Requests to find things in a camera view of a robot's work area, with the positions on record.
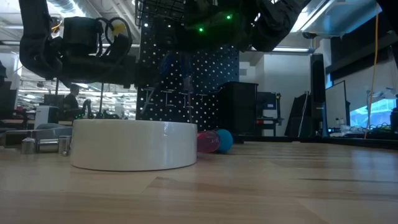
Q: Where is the white appliance box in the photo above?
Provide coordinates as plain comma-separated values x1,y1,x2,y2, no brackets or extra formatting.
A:
34,105,60,129

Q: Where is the white board panel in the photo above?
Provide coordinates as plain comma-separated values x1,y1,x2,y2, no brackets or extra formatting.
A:
325,80,351,138

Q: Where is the black monitor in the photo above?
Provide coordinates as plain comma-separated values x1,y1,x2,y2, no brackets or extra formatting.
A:
0,80,16,110

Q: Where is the black peg board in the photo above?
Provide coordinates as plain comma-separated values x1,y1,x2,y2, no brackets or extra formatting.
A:
136,18,240,131

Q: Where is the grey blue wrench pouch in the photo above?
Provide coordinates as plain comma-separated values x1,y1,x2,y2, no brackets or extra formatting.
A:
0,123,74,147

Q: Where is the black and blue screwdriver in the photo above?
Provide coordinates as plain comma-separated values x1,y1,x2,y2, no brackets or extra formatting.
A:
216,128,234,154

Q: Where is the red handled screwdriver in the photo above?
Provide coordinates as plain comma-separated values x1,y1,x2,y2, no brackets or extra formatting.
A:
197,129,221,154

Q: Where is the black frame stand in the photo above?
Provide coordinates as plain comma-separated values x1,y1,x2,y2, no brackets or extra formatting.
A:
55,79,106,121

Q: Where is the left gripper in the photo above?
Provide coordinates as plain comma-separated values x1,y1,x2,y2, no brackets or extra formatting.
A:
58,52,163,90

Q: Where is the long ceiling light strip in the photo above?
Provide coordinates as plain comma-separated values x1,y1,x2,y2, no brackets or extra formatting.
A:
272,45,315,54

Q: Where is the black desk with monitor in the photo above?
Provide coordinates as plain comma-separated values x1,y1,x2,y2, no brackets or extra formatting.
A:
256,91,284,137

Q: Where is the hanging orange cable reel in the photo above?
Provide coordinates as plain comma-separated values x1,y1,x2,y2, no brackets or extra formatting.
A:
50,17,65,35

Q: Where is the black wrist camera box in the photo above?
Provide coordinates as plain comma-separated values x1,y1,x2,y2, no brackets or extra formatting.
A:
63,17,104,57

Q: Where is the black pillar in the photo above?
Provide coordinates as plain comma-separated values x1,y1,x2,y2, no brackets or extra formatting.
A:
310,53,326,138

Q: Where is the leaning black panel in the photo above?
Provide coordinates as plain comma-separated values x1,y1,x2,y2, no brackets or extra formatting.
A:
284,91,312,138

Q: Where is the blue lit screen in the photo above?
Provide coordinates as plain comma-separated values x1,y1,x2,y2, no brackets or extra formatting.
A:
349,98,398,128

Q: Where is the person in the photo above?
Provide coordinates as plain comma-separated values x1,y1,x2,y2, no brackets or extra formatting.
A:
63,83,81,121

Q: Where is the black bin box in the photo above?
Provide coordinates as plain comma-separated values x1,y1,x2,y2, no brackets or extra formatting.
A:
217,81,259,142

